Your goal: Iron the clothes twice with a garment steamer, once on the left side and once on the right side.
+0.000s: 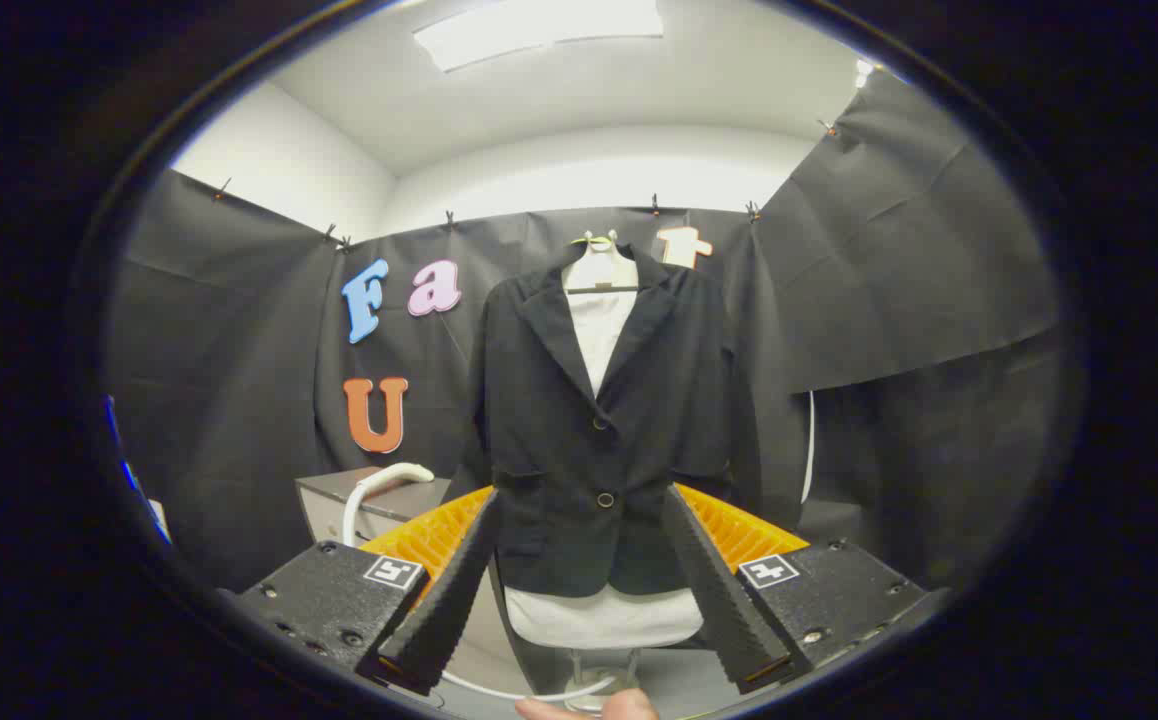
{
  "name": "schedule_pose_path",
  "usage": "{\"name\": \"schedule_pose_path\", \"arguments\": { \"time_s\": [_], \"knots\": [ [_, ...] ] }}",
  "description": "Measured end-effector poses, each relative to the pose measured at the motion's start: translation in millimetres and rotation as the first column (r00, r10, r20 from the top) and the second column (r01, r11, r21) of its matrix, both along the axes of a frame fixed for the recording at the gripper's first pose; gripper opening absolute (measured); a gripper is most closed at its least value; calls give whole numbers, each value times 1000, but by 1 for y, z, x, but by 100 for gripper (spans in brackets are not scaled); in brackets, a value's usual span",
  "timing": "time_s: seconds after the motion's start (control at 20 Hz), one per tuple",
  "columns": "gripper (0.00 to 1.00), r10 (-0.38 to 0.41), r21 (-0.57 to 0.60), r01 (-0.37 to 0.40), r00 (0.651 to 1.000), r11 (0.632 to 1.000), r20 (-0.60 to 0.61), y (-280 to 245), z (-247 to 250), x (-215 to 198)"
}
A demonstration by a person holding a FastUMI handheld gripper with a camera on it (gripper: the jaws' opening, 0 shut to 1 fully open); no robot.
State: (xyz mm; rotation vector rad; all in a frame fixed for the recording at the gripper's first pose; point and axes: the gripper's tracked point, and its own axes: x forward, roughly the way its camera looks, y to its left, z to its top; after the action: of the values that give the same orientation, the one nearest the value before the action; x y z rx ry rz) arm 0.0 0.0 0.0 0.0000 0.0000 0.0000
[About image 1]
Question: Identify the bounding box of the rectangular ceiling light panel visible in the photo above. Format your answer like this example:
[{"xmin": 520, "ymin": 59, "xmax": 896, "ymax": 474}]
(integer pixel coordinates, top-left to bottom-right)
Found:
[{"xmin": 412, "ymin": 0, "xmax": 665, "ymax": 73}]

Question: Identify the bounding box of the grey filing cabinet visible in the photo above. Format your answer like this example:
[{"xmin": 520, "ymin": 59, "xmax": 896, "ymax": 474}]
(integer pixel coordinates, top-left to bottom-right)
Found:
[{"xmin": 296, "ymin": 465, "xmax": 455, "ymax": 546}]

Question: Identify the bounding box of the white vertical ironing board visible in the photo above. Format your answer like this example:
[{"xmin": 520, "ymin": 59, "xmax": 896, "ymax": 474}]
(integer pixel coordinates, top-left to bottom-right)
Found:
[{"xmin": 504, "ymin": 290, "xmax": 705, "ymax": 651}]

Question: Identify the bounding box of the white garment steamer head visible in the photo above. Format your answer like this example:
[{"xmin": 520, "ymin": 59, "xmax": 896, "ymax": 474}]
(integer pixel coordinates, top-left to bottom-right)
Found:
[{"xmin": 342, "ymin": 462, "xmax": 436, "ymax": 547}]

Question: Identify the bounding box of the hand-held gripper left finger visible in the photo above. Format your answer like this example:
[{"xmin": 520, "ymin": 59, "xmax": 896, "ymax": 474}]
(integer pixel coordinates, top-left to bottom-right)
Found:
[{"xmin": 229, "ymin": 485, "xmax": 502, "ymax": 698}]

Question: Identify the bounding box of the thin white cord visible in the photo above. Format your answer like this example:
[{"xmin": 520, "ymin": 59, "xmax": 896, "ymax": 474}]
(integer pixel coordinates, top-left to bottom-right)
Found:
[{"xmin": 801, "ymin": 390, "xmax": 817, "ymax": 504}]

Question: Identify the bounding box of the black backdrop cloth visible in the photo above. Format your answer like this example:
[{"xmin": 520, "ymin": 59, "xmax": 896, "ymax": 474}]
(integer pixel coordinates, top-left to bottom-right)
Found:
[{"xmin": 104, "ymin": 70, "xmax": 1065, "ymax": 601}]

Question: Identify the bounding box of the row of small cloth clips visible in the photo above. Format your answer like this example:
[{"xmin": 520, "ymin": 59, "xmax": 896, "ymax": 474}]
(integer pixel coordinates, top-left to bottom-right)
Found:
[{"xmin": 211, "ymin": 118, "xmax": 840, "ymax": 251}]

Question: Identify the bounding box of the white plastic clothes hanger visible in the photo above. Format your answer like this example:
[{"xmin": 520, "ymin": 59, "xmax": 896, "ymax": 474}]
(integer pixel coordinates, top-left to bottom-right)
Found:
[{"xmin": 564, "ymin": 232, "xmax": 640, "ymax": 295}]

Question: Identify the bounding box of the black blazer jacket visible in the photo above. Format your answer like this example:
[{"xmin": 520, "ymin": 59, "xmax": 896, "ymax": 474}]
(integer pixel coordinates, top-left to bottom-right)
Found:
[{"xmin": 449, "ymin": 243, "xmax": 765, "ymax": 599}]

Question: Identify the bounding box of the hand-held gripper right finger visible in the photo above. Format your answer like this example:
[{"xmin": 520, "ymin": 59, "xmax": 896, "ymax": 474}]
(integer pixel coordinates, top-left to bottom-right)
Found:
[{"xmin": 661, "ymin": 482, "xmax": 952, "ymax": 696}]

